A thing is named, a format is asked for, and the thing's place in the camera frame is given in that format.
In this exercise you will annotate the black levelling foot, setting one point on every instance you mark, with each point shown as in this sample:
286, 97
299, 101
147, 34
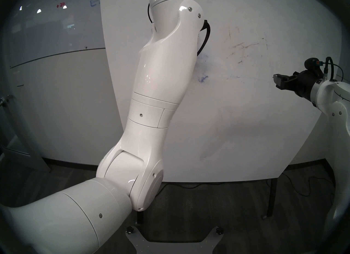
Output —
219, 230
130, 230

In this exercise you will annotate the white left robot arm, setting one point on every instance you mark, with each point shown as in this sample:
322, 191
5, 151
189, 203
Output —
161, 86

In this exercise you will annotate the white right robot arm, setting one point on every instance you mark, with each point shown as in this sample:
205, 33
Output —
336, 114

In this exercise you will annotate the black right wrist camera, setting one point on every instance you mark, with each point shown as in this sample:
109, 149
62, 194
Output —
313, 65

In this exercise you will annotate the white freestanding whiteboard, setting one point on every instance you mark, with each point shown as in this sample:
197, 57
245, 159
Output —
246, 119

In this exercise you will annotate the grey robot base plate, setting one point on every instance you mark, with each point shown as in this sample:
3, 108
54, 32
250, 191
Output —
212, 242

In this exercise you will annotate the black whiteboard stand leg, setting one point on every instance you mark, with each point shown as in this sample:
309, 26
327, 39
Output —
272, 198

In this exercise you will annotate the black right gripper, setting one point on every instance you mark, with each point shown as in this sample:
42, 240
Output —
305, 84

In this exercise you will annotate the glass wall board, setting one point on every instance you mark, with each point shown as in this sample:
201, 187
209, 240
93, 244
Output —
54, 26

